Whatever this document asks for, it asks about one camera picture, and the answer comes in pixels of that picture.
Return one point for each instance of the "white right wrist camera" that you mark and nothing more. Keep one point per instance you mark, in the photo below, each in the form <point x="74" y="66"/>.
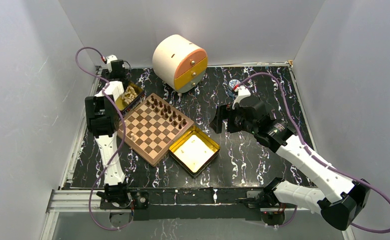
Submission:
<point x="242" y="92"/>

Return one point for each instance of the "empty gold tin lid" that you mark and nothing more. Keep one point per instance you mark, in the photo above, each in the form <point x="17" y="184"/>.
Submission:
<point x="194" y="151"/>

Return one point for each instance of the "small blue white jar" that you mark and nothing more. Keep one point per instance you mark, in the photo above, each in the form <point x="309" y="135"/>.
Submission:
<point x="231" y="86"/>

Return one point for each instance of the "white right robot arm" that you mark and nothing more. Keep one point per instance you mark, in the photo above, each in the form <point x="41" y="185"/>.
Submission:
<point x="336" y="198"/>

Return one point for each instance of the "gold tin with white pieces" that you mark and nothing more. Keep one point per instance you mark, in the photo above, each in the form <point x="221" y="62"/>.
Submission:
<point x="132" y="96"/>

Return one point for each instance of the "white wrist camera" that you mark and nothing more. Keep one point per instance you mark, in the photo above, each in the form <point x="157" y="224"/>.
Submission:
<point x="108" y="61"/>
<point x="242" y="92"/>

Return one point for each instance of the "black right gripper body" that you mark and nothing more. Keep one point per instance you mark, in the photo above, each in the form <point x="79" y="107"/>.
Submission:
<point x="236" y="122"/>

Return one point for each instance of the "dark chess pieces row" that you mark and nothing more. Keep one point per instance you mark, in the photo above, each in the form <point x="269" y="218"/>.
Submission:
<point x="159" y="114"/>

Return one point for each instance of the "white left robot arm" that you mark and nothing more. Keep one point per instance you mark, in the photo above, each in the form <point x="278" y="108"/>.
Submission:
<point x="103" y="118"/>

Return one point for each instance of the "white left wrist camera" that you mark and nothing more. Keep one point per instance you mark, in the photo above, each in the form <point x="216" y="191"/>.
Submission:
<point x="108" y="61"/>

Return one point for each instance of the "wooden chess board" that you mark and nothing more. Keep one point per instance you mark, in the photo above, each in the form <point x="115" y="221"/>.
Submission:
<point x="151" y="143"/>

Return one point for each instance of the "round pastel drawer cabinet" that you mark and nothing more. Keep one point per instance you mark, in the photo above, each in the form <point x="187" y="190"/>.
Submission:
<point x="179" y="63"/>

